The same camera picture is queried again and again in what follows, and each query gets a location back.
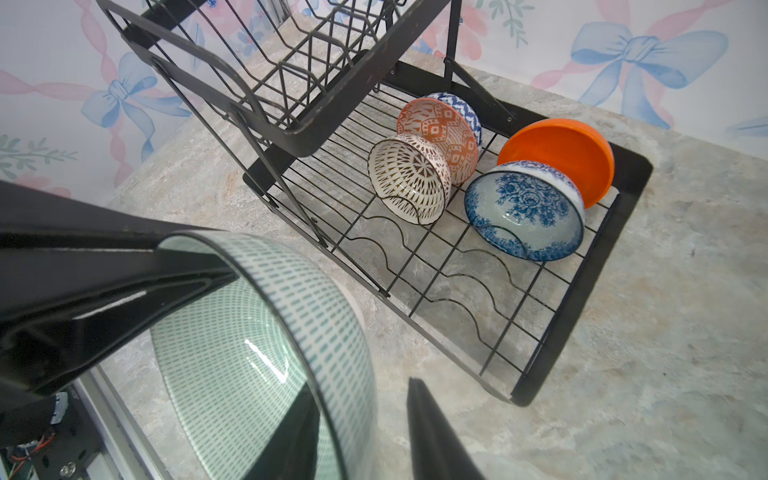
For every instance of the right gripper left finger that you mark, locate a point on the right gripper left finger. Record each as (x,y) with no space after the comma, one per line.
(291,452)

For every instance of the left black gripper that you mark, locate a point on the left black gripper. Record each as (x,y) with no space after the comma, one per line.
(80,281)

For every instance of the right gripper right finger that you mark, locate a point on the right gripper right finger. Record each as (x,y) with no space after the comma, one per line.
(436,451)

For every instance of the pale green bowl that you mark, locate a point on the pale green bowl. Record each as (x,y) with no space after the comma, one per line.
(234,360)

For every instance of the blue floral bowl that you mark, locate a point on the blue floral bowl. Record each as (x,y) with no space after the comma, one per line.
(528,210)

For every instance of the white patterned bowl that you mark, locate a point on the white patterned bowl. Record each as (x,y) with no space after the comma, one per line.
(411,177)

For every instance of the orange bowl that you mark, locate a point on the orange bowl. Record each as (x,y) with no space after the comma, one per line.
(572,147)

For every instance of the red patterned bowl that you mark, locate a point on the red patterned bowl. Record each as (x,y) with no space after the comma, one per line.
(450,123)

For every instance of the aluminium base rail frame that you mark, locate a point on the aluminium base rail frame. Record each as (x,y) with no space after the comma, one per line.
(83,431)

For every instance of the black wire dish rack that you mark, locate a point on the black wire dish rack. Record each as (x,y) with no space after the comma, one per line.
(312,86)

